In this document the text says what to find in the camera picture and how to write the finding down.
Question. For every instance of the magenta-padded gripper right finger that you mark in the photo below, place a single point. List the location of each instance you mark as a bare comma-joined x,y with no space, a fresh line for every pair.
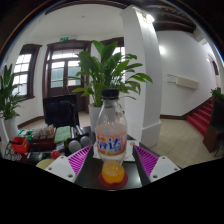
154,163

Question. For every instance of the green notebook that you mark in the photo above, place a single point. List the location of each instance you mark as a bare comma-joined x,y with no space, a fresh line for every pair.
62,134

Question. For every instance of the green plant in white pot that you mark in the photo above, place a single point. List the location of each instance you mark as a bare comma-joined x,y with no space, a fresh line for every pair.
8,96
106,73

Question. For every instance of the flat black device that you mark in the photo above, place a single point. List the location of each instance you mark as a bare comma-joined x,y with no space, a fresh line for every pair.
36,156

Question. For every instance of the green exit sign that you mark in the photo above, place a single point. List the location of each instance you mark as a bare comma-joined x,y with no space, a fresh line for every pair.
64,38

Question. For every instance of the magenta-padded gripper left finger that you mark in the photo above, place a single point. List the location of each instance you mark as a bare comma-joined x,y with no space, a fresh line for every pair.
71,163

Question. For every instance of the small red ball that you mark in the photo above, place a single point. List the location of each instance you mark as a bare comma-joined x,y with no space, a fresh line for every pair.
55,154

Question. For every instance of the dark-framed window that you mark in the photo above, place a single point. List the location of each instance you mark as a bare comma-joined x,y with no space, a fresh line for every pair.
23,71
118,43

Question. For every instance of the red plastic box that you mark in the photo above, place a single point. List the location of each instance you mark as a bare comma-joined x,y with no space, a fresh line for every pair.
20,145

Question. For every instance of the clear orange soda bottle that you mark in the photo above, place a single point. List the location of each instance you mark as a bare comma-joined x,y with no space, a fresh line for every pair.
111,133

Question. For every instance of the dark wooden double door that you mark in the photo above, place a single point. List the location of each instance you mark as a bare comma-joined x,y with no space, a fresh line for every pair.
61,73

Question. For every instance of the small green plant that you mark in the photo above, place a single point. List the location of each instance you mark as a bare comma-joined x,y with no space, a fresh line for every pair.
217,94

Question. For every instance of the grey round ball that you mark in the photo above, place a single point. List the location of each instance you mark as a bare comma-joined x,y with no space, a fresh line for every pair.
74,146
86,141

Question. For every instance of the dark wooden cabinet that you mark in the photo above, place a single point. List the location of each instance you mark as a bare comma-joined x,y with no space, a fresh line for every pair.
215,130

